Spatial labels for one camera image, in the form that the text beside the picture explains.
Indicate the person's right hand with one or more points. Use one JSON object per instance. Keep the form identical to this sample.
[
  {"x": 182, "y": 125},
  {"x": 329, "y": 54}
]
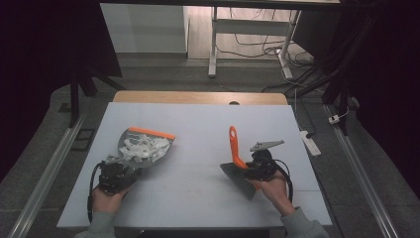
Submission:
[{"x": 274, "y": 193}]

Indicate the white tissue paper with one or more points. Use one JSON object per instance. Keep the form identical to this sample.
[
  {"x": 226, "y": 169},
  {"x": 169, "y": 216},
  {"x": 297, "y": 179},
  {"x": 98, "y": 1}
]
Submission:
[{"x": 145, "y": 148}]

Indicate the white power strip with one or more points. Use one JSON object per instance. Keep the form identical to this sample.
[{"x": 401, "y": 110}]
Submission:
[{"x": 312, "y": 145}]

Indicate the person's left hand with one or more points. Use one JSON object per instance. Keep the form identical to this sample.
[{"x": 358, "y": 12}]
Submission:
[{"x": 107, "y": 201}]

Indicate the black floor frame plate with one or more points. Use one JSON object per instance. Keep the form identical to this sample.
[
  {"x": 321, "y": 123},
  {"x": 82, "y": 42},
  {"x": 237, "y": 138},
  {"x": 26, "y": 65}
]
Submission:
[{"x": 82, "y": 130}]

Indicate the aluminium rail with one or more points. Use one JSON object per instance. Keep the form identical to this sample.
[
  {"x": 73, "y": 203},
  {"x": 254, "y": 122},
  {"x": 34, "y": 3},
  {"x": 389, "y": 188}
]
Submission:
[
  {"x": 46, "y": 172},
  {"x": 363, "y": 181}
]

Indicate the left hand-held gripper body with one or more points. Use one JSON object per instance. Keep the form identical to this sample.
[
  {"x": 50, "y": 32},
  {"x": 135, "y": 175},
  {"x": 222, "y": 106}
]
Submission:
[{"x": 112, "y": 177}]

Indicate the white desk frame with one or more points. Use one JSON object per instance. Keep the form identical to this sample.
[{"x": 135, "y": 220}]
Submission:
[{"x": 251, "y": 27}]

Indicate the small white adapter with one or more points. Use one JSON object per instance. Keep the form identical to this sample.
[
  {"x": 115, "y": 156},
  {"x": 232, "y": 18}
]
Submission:
[{"x": 334, "y": 119}]

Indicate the black metal stand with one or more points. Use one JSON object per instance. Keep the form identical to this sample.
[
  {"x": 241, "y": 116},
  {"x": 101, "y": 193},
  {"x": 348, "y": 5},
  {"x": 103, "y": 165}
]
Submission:
[
  {"x": 74, "y": 99},
  {"x": 343, "y": 95}
]

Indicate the pale blue table board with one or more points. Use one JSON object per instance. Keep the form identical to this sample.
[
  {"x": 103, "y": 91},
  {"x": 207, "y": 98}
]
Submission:
[{"x": 198, "y": 205}]

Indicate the dark curtain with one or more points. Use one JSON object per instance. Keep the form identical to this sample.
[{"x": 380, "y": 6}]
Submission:
[
  {"x": 39, "y": 49},
  {"x": 393, "y": 82}
]

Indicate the white cabinet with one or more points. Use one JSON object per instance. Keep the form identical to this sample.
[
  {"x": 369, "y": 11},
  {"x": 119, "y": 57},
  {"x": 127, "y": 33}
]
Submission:
[{"x": 145, "y": 29}]

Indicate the grey dustpan with orange edge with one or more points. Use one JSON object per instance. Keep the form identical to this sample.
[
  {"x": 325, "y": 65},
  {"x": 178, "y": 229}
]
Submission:
[{"x": 127, "y": 136}]

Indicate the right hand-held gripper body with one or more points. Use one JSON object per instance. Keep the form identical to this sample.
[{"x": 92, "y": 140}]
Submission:
[{"x": 265, "y": 163}]

